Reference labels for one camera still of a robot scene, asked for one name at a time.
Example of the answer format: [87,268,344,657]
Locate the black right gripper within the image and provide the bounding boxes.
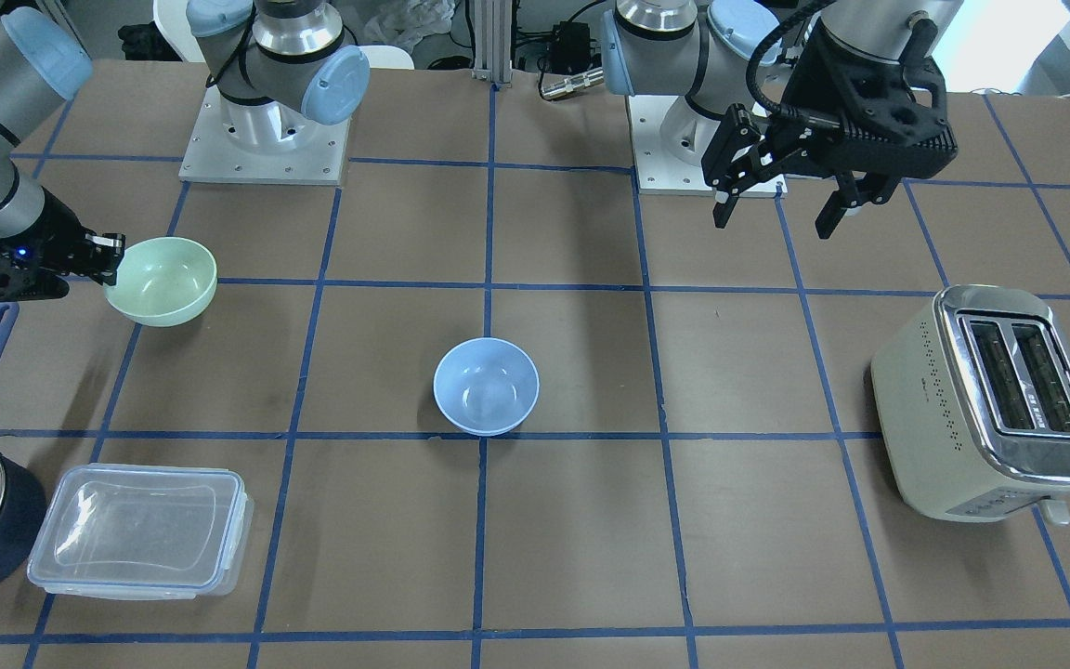
[0,191,124,302]

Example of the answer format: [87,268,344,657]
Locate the aluminium frame post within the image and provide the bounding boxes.
[464,1,514,90]

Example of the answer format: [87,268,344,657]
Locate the green bowl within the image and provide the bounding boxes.
[103,235,219,326]

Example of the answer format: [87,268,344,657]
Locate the cream toaster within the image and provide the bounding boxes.
[869,284,1070,526]

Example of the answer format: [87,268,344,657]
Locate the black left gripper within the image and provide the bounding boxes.
[701,19,959,240]

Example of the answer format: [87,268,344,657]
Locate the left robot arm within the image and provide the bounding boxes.
[600,1,960,240]

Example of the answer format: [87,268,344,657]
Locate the clear plastic food container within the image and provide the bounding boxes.
[26,463,254,600]

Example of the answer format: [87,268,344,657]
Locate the blue bowl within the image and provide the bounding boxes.
[432,337,541,437]

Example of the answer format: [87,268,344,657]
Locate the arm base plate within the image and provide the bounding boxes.
[626,88,789,196]
[178,87,351,187]

